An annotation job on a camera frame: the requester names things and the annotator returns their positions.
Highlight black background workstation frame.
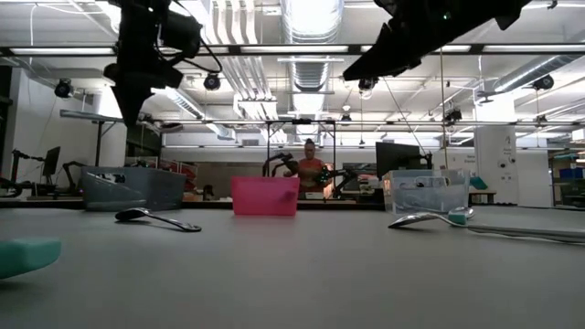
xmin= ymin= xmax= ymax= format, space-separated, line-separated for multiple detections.
xmin=93 ymin=117 xmax=585 ymax=171

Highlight large black monitor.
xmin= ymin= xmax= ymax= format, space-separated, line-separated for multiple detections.
xmin=375 ymin=142 xmax=433 ymax=181

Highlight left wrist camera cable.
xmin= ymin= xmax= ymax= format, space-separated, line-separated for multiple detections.
xmin=173 ymin=0 xmax=224 ymax=75

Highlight metal storage shelf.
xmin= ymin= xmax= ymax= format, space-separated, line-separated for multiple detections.
xmin=548 ymin=150 xmax=585 ymax=209

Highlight pink-red plastic bin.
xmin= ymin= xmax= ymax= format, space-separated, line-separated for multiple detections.
xmin=230 ymin=176 xmax=301 ymax=217

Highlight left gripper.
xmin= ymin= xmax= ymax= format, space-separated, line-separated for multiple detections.
xmin=102 ymin=61 xmax=184 ymax=128

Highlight silver ribbed ventilation duct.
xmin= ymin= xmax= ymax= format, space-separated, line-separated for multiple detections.
xmin=279 ymin=0 xmax=345 ymax=118

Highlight white pillar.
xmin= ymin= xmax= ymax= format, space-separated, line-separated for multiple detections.
xmin=473 ymin=98 xmax=520 ymax=207

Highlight overhead light bar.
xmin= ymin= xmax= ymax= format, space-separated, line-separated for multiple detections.
xmin=0 ymin=43 xmax=585 ymax=58

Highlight grey plastic bin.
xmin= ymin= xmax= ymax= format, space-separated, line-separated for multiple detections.
xmin=81 ymin=166 xmax=187 ymax=212

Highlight person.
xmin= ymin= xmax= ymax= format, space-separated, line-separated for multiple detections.
xmin=292 ymin=139 xmax=328 ymax=194

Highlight silver round air duct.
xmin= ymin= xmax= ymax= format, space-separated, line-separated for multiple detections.
xmin=492 ymin=54 xmax=585 ymax=94

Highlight white rectangular air duct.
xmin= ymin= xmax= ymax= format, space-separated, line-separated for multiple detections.
xmin=132 ymin=61 xmax=237 ymax=141

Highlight black spoon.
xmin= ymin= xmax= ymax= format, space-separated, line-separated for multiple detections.
xmin=113 ymin=207 xmax=203 ymax=233

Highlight clear plastic bin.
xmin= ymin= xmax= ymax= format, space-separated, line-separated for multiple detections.
xmin=382 ymin=169 xmax=472 ymax=216

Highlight background bench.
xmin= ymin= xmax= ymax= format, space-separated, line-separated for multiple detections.
xmin=470 ymin=190 xmax=498 ymax=206

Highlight thin hanging cable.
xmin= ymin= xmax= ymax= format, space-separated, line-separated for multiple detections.
xmin=438 ymin=49 xmax=450 ymax=171

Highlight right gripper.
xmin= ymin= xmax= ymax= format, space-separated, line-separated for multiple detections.
xmin=343 ymin=0 xmax=534 ymax=82

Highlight small black monitor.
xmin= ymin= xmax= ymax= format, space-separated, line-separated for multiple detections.
xmin=42 ymin=145 xmax=62 ymax=180

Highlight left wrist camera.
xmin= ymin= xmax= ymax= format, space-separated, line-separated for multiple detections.
xmin=158 ymin=9 xmax=204 ymax=59

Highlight spoon with thin teal handle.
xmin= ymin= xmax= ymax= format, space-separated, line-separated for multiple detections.
xmin=388 ymin=212 xmax=585 ymax=245

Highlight white ceiling pipes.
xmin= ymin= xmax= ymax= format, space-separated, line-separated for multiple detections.
xmin=196 ymin=0 xmax=281 ymax=121

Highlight red background boxes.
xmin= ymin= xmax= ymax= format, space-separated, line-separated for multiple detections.
xmin=125 ymin=156 xmax=199 ymax=193

